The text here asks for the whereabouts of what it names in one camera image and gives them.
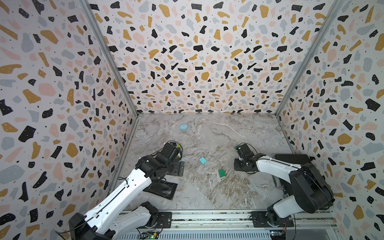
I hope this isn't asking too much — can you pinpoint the green square lego brick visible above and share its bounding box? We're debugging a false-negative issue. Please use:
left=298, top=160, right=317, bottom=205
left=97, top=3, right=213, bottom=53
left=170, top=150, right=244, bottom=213
left=218, top=169, right=226, bottom=178

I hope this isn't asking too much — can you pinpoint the light blue lego brick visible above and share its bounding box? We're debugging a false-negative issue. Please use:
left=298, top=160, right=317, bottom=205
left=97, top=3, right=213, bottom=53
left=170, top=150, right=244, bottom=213
left=199, top=157, right=207, bottom=165

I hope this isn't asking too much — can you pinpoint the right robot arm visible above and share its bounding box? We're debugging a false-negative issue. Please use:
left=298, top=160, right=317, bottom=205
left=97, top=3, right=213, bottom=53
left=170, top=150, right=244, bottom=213
left=234, top=143, right=334, bottom=227

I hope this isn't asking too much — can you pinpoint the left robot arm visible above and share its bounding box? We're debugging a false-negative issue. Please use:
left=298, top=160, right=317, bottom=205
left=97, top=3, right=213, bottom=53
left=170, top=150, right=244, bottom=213
left=69, top=150, right=184, bottom=240

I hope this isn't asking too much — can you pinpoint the light blue round puck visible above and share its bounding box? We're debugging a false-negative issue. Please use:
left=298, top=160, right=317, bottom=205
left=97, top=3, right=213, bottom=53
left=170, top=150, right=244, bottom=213
left=180, top=124, right=188, bottom=131

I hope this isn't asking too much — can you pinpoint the black hard case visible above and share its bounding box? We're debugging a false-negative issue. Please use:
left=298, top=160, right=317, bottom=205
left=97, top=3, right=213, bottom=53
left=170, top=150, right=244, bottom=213
left=273, top=154, right=311, bottom=198

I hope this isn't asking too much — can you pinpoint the green circuit board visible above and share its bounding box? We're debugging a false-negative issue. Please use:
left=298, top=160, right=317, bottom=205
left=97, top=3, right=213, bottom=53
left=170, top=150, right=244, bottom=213
left=145, top=232, right=159, bottom=240

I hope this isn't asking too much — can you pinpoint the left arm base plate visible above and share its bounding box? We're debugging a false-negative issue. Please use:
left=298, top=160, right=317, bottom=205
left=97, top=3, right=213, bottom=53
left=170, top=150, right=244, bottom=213
left=140, top=212, right=173, bottom=229

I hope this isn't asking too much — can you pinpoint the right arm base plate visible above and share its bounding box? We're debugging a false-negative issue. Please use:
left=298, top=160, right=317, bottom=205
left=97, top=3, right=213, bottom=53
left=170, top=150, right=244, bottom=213
left=250, top=211, right=294, bottom=228

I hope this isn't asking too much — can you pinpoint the aluminium frame rail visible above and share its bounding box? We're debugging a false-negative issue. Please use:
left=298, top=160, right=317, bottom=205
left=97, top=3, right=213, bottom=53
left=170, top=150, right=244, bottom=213
left=83, top=209, right=341, bottom=240

